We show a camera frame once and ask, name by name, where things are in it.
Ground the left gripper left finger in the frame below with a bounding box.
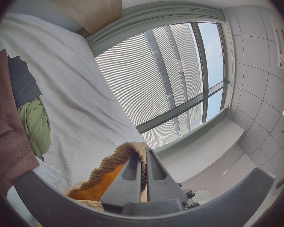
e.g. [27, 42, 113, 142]
[100, 151, 143, 214]

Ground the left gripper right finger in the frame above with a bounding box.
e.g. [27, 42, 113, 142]
[146, 148, 188, 210]

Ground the tan garment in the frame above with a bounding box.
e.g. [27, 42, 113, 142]
[61, 141, 148, 208]

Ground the bed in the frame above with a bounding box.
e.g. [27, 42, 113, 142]
[0, 0, 148, 224]

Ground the window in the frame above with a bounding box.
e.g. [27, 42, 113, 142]
[94, 21, 235, 142]

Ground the green garment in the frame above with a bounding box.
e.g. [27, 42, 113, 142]
[17, 96, 51, 158]

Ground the brown garment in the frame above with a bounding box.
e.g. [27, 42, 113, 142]
[0, 49, 41, 196]

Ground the black garment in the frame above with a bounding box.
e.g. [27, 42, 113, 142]
[8, 56, 43, 110]

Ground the white ceiling air conditioner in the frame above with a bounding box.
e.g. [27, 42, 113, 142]
[268, 13, 284, 73]

